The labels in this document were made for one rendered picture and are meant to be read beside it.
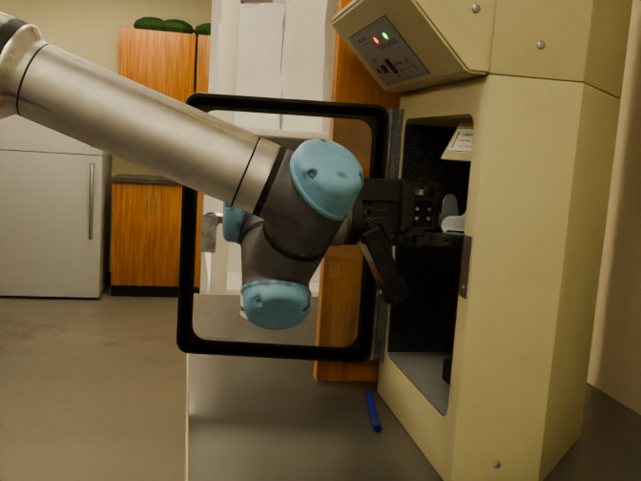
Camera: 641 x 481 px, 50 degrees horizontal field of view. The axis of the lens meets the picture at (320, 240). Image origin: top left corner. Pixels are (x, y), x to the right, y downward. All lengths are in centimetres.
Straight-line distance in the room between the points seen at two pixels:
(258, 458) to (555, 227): 45
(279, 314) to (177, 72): 525
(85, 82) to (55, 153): 498
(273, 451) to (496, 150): 46
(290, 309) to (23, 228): 508
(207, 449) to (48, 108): 46
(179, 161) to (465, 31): 33
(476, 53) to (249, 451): 54
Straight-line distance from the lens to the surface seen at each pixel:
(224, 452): 91
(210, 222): 105
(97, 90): 69
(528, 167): 80
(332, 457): 91
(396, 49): 89
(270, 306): 75
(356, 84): 111
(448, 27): 76
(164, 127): 68
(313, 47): 202
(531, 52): 80
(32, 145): 571
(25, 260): 580
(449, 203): 97
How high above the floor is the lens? 132
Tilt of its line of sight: 8 degrees down
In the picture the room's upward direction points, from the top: 4 degrees clockwise
